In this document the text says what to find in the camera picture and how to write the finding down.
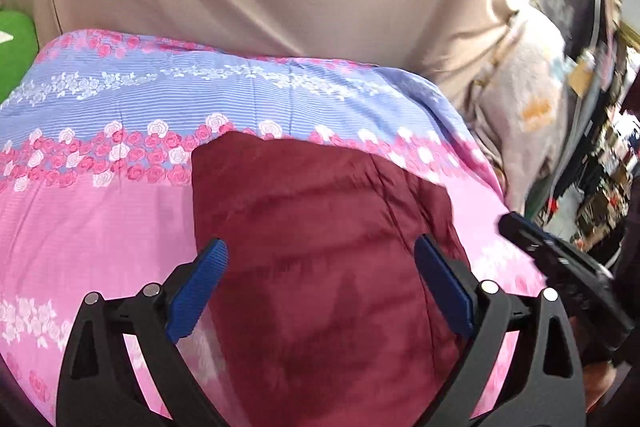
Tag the cluttered shelf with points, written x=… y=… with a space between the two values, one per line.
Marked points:
x=605 y=147

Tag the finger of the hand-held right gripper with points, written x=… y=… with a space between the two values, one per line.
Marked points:
x=522 y=232

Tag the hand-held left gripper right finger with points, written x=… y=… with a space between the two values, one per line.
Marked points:
x=445 y=287

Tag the maroon padded jacket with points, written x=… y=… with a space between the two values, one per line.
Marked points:
x=320 y=227

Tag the pink blue floral blanket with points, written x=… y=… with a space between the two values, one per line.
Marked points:
x=115 y=147

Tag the grey curved metal pole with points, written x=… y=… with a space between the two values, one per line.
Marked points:
x=587 y=37

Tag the green pillow with white mark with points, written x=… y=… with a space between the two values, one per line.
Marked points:
x=15 y=47

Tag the pale patterned quilt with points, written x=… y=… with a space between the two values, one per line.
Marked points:
x=525 y=107

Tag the person's right hand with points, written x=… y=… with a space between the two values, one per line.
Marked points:
x=597 y=387

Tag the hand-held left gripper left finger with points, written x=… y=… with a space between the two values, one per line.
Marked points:
x=200 y=282

